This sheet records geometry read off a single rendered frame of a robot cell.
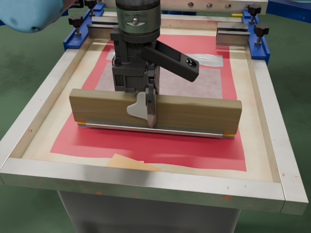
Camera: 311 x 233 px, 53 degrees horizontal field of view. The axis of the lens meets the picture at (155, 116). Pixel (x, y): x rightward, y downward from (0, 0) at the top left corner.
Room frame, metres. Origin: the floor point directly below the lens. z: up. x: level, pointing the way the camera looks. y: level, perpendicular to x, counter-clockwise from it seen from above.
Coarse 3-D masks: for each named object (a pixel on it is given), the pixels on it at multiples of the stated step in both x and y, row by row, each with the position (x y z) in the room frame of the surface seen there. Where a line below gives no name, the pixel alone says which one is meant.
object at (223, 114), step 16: (80, 96) 0.52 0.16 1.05; (96, 96) 0.52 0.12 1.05; (112, 96) 0.52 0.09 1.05; (128, 96) 0.52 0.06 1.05; (160, 96) 0.52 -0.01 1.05; (176, 96) 0.52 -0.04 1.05; (80, 112) 0.52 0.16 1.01; (96, 112) 0.52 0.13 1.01; (112, 112) 0.51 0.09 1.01; (160, 112) 0.50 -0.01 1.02; (176, 112) 0.50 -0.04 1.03; (192, 112) 0.49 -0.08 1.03; (208, 112) 0.49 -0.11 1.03; (224, 112) 0.48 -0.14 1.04; (240, 112) 0.48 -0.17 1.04; (208, 128) 0.49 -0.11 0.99; (224, 128) 0.48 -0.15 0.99
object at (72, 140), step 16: (112, 48) 0.92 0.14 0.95; (96, 64) 0.82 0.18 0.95; (96, 80) 0.73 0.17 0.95; (112, 80) 0.73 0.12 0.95; (64, 128) 0.53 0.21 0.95; (80, 128) 0.53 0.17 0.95; (96, 128) 0.53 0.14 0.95; (64, 144) 0.48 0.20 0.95; (80, 144) 0.48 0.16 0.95; (96, 144) 0.48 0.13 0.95; (112, 144) 0.48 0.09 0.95; (128, 144) 0.48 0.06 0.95; (144, 144) 0.48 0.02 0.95
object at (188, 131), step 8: (88, 120) 0.52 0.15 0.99; (96, 120) 0.52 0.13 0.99; (112, 128) 0.50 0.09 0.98; (120, 128) 0.50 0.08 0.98; (128, 128) 0.50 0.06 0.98; (136, 128) 0.50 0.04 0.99; (144, 128) 0.49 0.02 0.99; (152, 128) 0.49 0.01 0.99; (160, 128) 0.49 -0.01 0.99; (168, 128) 0.49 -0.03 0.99; (176, 128) 0.49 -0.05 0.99; (184, 128) 0.49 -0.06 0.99; (192, 128) 0.49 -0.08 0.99; (208, 136) 0.48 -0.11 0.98; (216, 136) 0.47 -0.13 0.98
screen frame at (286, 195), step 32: (64, 64) 0.76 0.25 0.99; (256, 64) 0.76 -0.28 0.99; (256, 96) 0.64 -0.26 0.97; (32, 128) 0.51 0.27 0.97; (0, 160) 0.40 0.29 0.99; (32, 160) 0.40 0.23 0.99; (288, 160) 0.40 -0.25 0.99; (96, 192) 0.35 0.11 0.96; (128, 192) 0.34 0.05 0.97; (160, 192) 0.33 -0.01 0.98; (192, 192) 0.33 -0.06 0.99; (224, 192) 0.32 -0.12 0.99; (256, 192) 0.32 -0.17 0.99; (288, 192) 0.32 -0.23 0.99
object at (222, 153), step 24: (192, 48) 0.92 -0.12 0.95; (216, 48) 0.92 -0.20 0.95; (168, 72) 0.77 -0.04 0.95; (216, 72) 0.77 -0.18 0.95; (192, 96) 0.66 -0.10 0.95; (216, 96) 0.66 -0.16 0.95; (168, 144) 0.48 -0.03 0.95; (192, 144) 0.48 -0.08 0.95; (216, 144) 0.48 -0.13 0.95; (240, 144) 0.48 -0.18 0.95; (216, 168) 0.41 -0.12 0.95; (240, 168) 0.41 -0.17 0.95
